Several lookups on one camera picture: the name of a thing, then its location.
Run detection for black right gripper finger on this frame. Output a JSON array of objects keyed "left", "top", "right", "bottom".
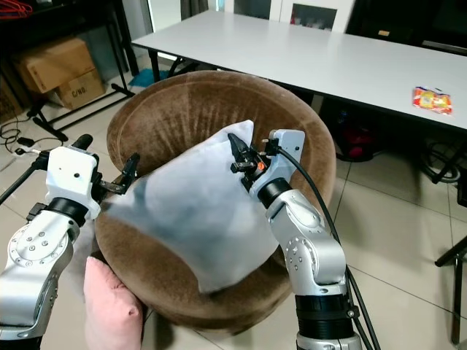
[{"left": 228, "top": 133, "right": 257, "bottom": 173}]

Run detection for white pillow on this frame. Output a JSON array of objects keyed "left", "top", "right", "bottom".
[{"left": 101, "top": 120, "right": 286, "bottom": 295}]

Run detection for brown round plush sofa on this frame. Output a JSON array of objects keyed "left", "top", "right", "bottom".
[{"left": 90, "top": 69, "right": 337, "bottom": 337}]

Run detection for pink pillow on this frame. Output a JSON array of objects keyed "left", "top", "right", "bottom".
[{"left": 80, "top": 254, "right": 144, "bottom": 350}]

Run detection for small printed cardboard box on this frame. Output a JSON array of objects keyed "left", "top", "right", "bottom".
[{"left": 54, "top": 69, "right": 107, "bottom": 109}]

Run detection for teal flat object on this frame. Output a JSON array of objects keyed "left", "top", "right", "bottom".
[{"left": 127, "top": 69, "right": 163, "bottom": 90}]

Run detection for large brown cardboard box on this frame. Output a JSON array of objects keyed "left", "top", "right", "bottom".
[{"left": 18, "top": 36, "right": 96, "bottom": 93}]

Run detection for black metal rack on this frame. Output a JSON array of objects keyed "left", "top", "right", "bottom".
[{"left": 0, "top": 0, "right": 137, "bottom": 141}]

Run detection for red and black bag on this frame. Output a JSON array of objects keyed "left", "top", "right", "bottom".
[{"left": 338, "top": 123, "right": 385, "bottom": 163}]

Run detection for white rectangular table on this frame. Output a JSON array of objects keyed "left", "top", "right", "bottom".
[{"left": 132, "top": 9, "right": 467, "bottom": 133}]

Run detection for white cabinet with glass doors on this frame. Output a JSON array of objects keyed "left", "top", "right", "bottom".
[{"left": 217, "top": 0, "right": 356, "bottom": 34}]

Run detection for red clothes hangers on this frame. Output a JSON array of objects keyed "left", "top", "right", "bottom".
[{"left": 0, "top": 0, "right": 39, "bottom": 20}]

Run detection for red yellow snack packet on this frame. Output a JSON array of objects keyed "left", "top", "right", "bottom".
[{"left": 412, "top": 85, "right": 454, "bottom": 116}]

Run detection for black chair leg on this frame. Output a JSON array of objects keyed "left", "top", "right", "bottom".
[{"left": 435, "top": 232, "right": 467, "bottom": 345}]

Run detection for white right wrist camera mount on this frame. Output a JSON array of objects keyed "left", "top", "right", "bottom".
[{"left": 265, "top": 128, "right": 306, "bottom": 195}]

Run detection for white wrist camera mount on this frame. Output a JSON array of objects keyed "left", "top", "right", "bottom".
[
  {"left": 45, "top": 145, "right": 100, "bottom": 219},
  {"left": 265, "top": 128, "right": 306, "bottom": 195}
]

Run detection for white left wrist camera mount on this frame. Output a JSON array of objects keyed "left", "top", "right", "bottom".
[{"left": 45, "top": 145, "right": 100, "bottom": 219}]

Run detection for black cable with power adapter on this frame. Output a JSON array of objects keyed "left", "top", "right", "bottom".
[{"left": 3, "top": 120, "right": 56, "bottom": 158}]

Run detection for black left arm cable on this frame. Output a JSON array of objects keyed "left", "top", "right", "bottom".
[{"left": 0, "top": 159, "right": 46, "bottom": 206}]

